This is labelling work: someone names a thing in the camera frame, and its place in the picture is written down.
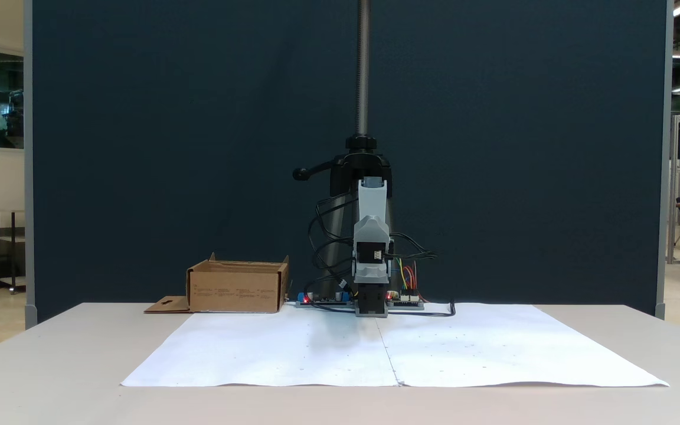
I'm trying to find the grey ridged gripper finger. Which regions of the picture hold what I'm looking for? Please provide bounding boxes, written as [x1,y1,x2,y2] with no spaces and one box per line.
[354,215,390,243]

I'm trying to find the blue circuit board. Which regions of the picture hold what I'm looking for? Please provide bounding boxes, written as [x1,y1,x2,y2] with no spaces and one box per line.
[295,291,356,308]

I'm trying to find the white paper sheet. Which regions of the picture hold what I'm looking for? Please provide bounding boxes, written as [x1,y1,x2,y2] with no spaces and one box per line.
[120,304,401,388]
[375,303,670,388]

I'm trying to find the brown cardboard box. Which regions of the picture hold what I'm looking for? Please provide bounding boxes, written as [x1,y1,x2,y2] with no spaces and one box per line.
[143,253,290,315]

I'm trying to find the threaded metal pole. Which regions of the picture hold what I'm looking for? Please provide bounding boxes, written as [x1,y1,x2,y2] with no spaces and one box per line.
[356,0,372,138]

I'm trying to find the dark blue partition panel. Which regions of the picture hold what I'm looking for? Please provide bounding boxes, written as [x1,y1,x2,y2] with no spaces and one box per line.
[24,0,674,323]

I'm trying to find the black shelf trolley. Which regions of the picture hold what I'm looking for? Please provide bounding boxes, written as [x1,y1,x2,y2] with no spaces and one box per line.
[0,209,27,295]

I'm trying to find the black servo cable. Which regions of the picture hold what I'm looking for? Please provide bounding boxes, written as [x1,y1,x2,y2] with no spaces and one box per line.
[307,195,358,297]
[388,233,439,261]

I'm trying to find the circuit board with jumper wires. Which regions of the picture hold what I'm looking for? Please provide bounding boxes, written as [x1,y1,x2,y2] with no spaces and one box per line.
[387,289,425,309]

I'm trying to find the black stand clamp with handle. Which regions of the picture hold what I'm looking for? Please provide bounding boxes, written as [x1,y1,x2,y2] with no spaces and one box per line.
[292,134,394,199]

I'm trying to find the black power cable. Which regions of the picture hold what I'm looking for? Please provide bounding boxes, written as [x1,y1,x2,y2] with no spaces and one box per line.
[387,300,456,318]

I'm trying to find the framed wall window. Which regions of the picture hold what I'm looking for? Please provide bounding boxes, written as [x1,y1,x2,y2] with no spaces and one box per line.
[0,44,25,156]

